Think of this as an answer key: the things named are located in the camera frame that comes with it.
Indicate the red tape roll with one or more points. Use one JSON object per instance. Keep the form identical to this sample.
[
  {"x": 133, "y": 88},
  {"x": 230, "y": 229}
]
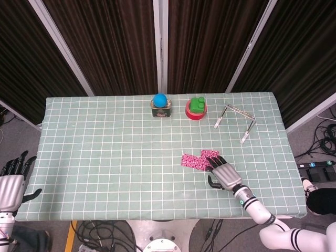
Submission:
[{"x": 193, "y": 116}]

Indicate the dark brown pleated curtain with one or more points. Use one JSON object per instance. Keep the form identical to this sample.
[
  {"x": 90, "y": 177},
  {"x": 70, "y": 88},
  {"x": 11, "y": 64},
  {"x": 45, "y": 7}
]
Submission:
[
  {"x": 302, "y": 52},
  {"x": 110, "y": 47},
  {"x": 31, "y": 65},
  {"x": 210, "y": 47}
]

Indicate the pink patterned packet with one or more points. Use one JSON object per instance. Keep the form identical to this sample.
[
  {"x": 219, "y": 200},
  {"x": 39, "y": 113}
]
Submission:
[
  {"x": 210, "y": 153},
  {"x": 190, "y": 161}
]

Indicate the white partition post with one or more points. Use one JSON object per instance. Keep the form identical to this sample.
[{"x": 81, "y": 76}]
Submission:
[
  {"x": 256, "y": 36},
  {"x": 309, "y": 114},
  {"x": 160, "y": 39},
  {"x": 62, "y": 47},
  {"x": 21, "y": 115}
]

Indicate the dark green meat tin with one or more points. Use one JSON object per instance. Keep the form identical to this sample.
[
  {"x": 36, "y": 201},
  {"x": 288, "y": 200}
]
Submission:
[{"x": 161, "y": 113}]

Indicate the green white checked tablecloth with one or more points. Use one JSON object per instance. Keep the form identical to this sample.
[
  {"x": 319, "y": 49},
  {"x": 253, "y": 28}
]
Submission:
[{"x": 105, "y": 157}]

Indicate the green toy block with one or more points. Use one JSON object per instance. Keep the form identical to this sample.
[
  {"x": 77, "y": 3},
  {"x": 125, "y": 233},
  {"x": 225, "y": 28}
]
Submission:
[{"x": 197, "y": 105}]

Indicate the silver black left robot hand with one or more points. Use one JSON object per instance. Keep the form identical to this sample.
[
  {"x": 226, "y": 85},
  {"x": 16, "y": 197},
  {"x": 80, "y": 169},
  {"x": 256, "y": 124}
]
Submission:
[{"x": 10, "y": 189}]

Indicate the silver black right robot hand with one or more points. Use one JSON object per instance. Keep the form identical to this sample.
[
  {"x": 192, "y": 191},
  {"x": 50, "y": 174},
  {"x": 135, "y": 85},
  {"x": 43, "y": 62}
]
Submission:
[{"x": 227, "y": 176}]

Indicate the blue ball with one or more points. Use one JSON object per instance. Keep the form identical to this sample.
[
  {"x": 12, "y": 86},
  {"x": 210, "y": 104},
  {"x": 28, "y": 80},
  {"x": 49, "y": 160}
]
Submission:
[{"x": 160, "y": 100}]

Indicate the black numbered pedal unit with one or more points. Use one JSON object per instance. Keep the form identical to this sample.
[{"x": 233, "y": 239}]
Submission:
[{"x": 320, "y": 172}]

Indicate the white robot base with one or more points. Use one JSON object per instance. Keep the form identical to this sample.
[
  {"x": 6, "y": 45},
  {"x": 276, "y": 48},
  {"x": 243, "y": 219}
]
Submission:
[{"x": 162, "y": 236}]

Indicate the dark blue fabric item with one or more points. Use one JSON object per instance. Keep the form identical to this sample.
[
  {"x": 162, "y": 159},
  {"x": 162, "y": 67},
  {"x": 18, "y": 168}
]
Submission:
[{"x": 31, "y": 239}]

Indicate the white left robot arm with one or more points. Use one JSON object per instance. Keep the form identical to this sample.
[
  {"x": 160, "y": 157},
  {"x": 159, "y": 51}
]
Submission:
[{"x": 5, "y": 225}]

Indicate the yellow floor tape strip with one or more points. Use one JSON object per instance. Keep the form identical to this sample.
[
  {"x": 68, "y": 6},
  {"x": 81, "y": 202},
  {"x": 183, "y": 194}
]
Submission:
[{"x": 70, "y": 236}]

